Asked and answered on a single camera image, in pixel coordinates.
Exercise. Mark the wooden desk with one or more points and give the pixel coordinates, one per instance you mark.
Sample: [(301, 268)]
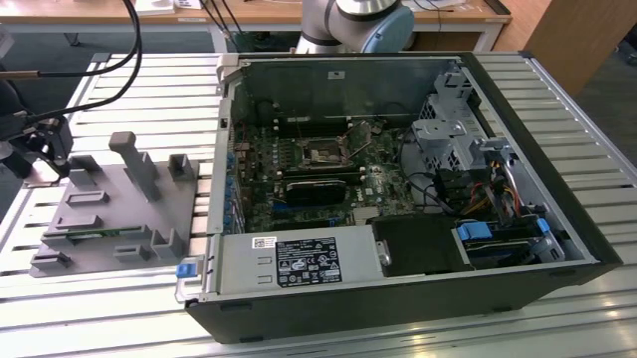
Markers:
[(463, 18), (99, 5)]

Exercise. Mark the blue case latch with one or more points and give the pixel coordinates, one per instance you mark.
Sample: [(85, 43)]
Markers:
[(185, 269)]

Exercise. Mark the green RAM stick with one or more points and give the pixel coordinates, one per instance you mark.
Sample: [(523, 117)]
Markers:
[(318, 172), (111, 233)]

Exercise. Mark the grey parts rack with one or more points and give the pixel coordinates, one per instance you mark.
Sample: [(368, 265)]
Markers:
[(125, 209)]

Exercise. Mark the CPU socket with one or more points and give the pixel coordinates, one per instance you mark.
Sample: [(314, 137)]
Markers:
[(324, 151)]

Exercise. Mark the hard disk in blue carrier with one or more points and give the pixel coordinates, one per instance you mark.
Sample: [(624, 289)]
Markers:
[(473, 231)]

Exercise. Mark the green motherboard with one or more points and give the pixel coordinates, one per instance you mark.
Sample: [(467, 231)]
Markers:
[(388, 179)]

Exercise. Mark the grey power supply unit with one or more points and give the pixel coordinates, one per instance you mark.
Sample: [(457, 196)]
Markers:
[(240, 268)]

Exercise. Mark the white box dark print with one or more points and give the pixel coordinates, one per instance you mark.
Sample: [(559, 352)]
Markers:
[(192, 3)]

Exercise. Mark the white case sticker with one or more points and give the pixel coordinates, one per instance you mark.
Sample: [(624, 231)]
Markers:
[(336, 75)]

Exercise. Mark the wooden cabinet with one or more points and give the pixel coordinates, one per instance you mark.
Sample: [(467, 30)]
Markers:
[(572, 37)]

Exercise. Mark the graphics card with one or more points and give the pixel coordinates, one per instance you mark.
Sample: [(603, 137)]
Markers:
[(313, 194)]

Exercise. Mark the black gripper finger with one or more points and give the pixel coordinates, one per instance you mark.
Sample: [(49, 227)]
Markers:
[(62, 149), (39, 145)]

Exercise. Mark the metal disk bay cage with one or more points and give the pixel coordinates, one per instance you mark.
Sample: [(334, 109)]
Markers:
[(448, 130)]

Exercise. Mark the black PC case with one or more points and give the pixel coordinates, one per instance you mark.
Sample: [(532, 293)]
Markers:
[(349, 317)]

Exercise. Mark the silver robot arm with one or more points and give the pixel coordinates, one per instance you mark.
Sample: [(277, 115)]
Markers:
[(318, 22)]

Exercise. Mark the black plastic shroud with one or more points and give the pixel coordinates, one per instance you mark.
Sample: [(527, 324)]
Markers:
[(423, 242)]

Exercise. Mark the silver chipset heatsink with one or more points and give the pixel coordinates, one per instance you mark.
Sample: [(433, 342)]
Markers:
[(366, 216)]

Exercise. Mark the plain white box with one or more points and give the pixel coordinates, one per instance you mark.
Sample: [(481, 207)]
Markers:
[(159, 9)]

